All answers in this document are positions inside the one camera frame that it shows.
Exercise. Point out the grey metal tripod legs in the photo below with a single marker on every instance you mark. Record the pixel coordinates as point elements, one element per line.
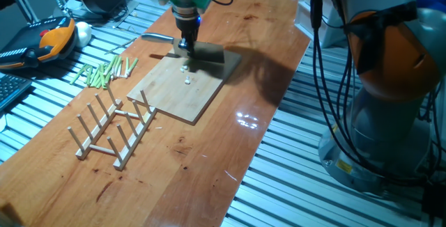
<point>21,0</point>

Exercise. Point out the large reddish wooden board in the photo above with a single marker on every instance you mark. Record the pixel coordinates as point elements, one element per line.
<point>139,185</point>

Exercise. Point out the light wooden cutting board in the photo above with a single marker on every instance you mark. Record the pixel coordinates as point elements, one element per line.
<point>174,94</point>

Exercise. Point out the wooden peg dish rack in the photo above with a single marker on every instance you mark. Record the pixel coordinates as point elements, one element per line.
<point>132,143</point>

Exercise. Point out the steel cleaver knife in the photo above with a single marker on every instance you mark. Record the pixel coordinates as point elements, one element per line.
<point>209,53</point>

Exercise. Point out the white plastic drawer box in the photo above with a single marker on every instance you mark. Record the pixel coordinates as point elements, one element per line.
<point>308,14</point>

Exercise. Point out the white egg-shaped object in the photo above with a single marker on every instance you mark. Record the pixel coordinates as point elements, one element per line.
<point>84,33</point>

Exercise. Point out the black orange teach pendant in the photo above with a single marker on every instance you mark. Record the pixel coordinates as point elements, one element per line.
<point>52,42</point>

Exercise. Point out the thin grey stick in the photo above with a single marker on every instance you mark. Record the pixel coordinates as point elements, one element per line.
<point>120,46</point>

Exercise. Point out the pile of cut garlic stalks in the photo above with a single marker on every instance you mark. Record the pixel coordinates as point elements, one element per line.
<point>99,77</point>

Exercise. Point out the black computer keyboard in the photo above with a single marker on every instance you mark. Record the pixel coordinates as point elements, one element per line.
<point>10,87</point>

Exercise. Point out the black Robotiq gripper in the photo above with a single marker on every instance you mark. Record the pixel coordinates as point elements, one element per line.
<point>188,23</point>

